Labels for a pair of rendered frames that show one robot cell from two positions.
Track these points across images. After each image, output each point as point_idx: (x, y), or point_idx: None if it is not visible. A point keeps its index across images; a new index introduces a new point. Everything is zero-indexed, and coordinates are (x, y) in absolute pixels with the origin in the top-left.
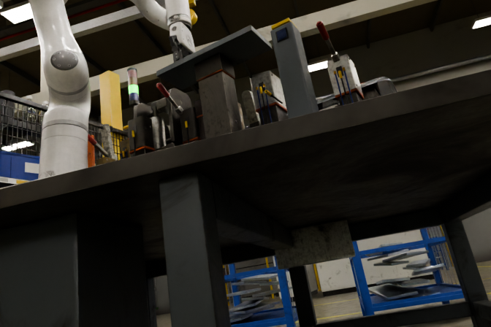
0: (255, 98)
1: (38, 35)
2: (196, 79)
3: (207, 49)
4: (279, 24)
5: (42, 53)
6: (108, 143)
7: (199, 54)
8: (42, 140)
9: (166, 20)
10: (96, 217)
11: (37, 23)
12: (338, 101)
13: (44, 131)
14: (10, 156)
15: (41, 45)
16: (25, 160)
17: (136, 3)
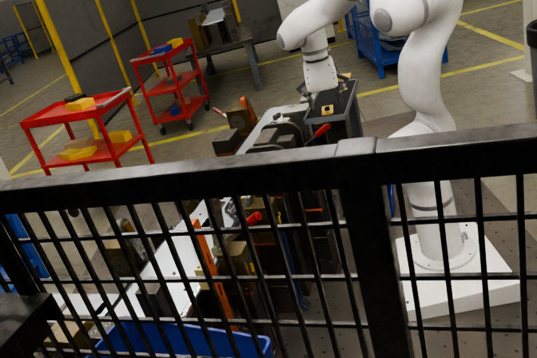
0: (311, 128)
1: (438, 93)
2: (345, 120)
3: (353, 95)
4: (350, 77)
5: (453, 121)
6: (223, 220)
7: (352, 98)
8: (455, 209)
9: (302, 40)
10: None
11: (440, 77)
12: (317, 125)
13: (454, 200)
14: (247, 343)
15: (447, 109)
16: (216, 341)
17: (332, 22)
